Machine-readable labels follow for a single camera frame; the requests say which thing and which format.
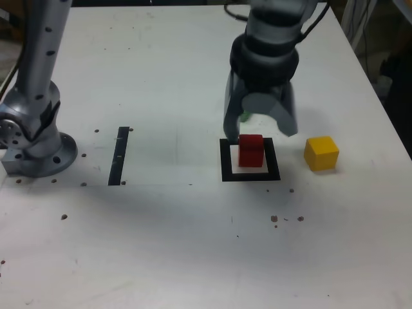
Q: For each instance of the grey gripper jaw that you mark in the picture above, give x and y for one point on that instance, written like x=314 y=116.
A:
x=284 y=112
x=231 y=109

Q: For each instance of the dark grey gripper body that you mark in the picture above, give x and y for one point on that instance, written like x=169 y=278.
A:
x=262 y=89

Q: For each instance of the green cube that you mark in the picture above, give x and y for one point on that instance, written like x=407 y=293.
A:
x=245 y=116

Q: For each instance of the red cube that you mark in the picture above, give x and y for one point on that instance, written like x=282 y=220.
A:
x=251 y=154

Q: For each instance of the yellow cube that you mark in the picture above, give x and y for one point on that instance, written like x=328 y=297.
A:
x=322 y=154

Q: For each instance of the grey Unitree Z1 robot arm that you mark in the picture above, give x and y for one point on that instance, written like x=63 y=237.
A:
x=38 y=64

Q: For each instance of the black tape square outline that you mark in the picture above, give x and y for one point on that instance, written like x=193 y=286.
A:
x=226 y=161

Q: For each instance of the black tape strip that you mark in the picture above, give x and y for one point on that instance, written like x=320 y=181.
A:
x=118 y=157

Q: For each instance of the white metal frame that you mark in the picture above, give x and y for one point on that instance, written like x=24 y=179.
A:
x=351 y=19

